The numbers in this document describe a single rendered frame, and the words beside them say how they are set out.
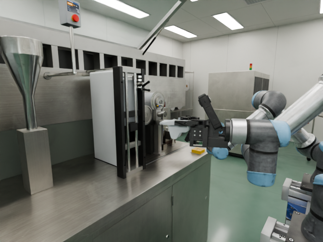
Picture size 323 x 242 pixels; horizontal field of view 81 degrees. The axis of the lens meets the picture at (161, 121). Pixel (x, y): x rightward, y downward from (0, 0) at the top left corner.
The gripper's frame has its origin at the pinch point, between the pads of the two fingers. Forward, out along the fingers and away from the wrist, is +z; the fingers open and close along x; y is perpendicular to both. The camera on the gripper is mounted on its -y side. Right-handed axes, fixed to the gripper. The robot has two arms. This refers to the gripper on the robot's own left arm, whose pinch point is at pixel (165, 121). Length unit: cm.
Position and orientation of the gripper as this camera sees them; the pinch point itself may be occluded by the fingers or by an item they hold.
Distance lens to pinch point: 62.6
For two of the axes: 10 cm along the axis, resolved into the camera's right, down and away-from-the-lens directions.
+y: -0.3, 10.0, 0.4
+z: -9.7, -0.4, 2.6
